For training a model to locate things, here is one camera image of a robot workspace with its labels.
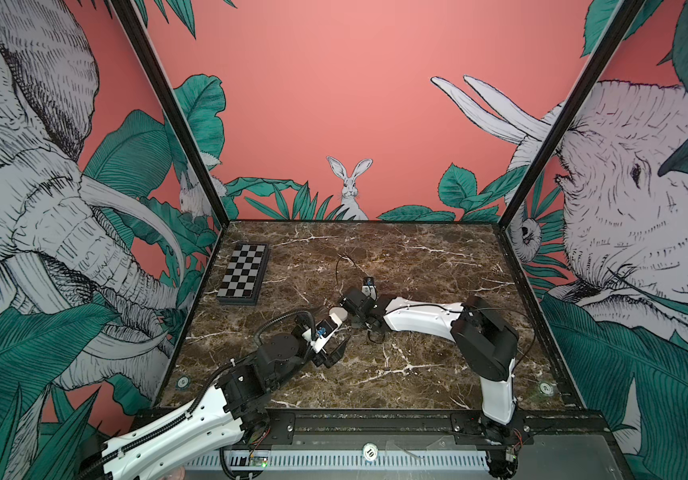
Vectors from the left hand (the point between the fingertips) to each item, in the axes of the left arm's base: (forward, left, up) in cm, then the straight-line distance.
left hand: (335, 318), depth 71 cm
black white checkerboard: (+26, +32, -18) cm, 45 cm away
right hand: (+10, -6, -18) cm, 22 cm away
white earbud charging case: (+3, -1, -4) cm, 5 cm away
